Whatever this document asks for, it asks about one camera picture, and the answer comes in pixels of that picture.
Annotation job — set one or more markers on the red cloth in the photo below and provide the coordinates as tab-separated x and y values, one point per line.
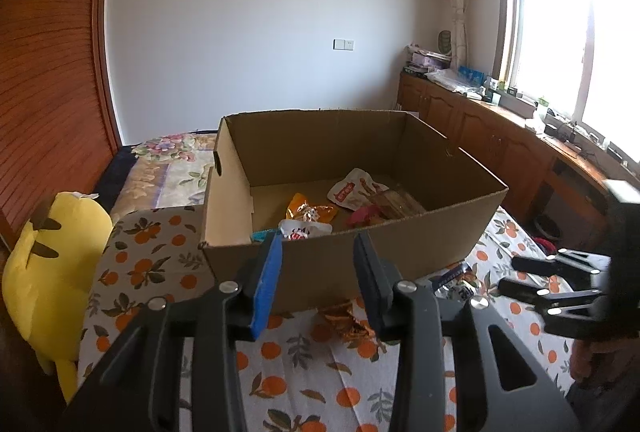
546	244

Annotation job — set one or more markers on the long wooden cabinet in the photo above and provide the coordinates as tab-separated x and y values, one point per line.
475	127

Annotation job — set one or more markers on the white red-label snack packet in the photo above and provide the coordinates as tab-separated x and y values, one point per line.
357	187

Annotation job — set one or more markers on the dark blue snack packet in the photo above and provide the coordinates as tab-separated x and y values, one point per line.
452	277

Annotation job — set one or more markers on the stack of boxes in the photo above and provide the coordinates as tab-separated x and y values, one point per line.
427	60

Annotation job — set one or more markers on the clear biscuit packet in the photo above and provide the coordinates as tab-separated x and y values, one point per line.
397	204

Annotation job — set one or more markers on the round patterned fan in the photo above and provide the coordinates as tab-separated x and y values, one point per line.
444	41

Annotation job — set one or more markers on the wooden panelled wardrobe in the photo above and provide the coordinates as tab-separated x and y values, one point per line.
45	62

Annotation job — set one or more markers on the floral quilt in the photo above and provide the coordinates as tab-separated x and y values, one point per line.
170	167

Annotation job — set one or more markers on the orange-print bedsheet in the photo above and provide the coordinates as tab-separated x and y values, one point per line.
310	387

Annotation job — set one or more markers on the yellow plush toy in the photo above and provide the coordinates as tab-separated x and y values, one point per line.
45	292

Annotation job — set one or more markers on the dark blue cloth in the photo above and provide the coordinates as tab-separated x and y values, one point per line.
117	172

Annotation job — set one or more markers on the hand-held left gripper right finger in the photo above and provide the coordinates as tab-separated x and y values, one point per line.
367	282

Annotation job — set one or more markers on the green-capped bottle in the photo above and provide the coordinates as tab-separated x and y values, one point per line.
541	102

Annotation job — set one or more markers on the small white-red snack packet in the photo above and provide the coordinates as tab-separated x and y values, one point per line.
305	229

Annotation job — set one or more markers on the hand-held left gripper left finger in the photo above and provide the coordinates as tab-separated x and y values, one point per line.
267	282

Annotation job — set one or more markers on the white plastic bags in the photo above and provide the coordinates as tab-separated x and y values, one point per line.
450	80

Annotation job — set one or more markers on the orange-print pillow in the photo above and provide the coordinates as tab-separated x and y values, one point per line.
150	257

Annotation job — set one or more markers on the cardboard box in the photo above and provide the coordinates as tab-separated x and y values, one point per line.
310	147

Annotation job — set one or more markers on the wooden framed window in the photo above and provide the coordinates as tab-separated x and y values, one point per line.
555	32

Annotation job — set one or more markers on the orange snack packet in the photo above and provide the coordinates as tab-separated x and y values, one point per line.
300	207

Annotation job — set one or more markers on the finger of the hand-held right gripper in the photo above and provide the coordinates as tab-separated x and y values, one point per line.
545	299
560	262

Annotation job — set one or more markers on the pink snack packet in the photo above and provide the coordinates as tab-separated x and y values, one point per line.
365	214

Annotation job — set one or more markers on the brown-orange snack packet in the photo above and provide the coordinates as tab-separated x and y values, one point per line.
345	319

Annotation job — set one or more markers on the white wall switch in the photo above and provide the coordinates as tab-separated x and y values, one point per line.
343	44

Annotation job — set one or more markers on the person's dark trousers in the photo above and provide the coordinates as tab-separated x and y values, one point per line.
605	407

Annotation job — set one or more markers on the blue pack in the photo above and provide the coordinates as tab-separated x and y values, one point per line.
472	73

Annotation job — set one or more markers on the person's right hand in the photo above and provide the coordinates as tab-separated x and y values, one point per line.
587	359

